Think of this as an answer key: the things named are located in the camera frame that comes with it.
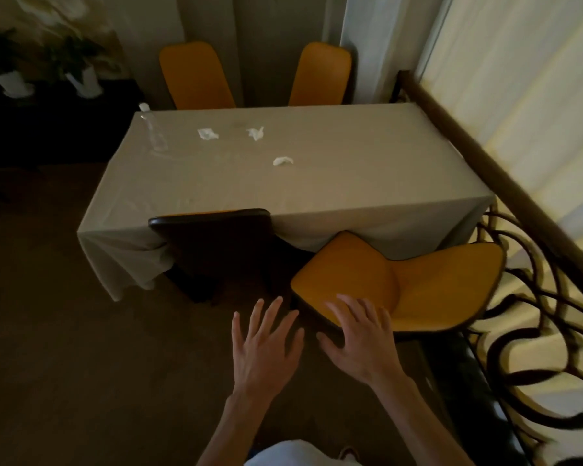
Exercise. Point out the person's left thumb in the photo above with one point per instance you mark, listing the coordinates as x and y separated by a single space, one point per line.
296 344

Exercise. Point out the wooden and iron railing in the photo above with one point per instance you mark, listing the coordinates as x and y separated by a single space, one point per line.
490 174

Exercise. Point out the person's left hand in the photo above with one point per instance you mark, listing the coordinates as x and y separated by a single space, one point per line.
262 359

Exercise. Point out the person's white shirt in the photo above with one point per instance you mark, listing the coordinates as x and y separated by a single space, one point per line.
286 456

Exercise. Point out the dark wooden cabinet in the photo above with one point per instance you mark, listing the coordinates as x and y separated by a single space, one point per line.
53 126

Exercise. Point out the person's shoe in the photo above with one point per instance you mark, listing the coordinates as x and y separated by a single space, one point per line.
350 453

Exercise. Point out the orange chair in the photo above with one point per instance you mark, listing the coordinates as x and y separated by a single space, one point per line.
432 286
320 75
213 247
197 77

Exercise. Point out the beige tablecloth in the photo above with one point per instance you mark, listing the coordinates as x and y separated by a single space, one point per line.
320 184

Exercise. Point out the person's left middle finger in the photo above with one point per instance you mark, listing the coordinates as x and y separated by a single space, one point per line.
272 315

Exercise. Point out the person's right thumb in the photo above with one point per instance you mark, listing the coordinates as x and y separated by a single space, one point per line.
330 349

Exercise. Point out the person's right middle finger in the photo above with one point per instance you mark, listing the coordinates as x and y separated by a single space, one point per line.
352 310

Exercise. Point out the person's left forearm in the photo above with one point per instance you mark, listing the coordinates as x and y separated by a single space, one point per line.
233 427

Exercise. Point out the person's right forearm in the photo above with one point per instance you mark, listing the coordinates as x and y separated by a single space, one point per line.
418 422

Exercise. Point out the grey curtain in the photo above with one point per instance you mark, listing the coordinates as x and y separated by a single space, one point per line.
262 48

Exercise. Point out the person's right hand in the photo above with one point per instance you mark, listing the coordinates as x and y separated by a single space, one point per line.
369 351

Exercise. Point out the clear plastic bottle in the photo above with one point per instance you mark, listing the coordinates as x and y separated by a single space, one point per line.
153 128

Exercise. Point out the potted plant in white pot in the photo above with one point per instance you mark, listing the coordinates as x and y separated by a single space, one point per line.
12 84
85 82

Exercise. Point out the crumpled white tissue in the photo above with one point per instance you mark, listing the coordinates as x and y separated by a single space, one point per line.
256 134
207 134
282 161

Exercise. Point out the person's right little finger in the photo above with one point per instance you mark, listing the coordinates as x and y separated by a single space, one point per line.
386 321

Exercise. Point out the person's left little finger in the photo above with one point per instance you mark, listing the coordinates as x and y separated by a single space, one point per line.
238 334

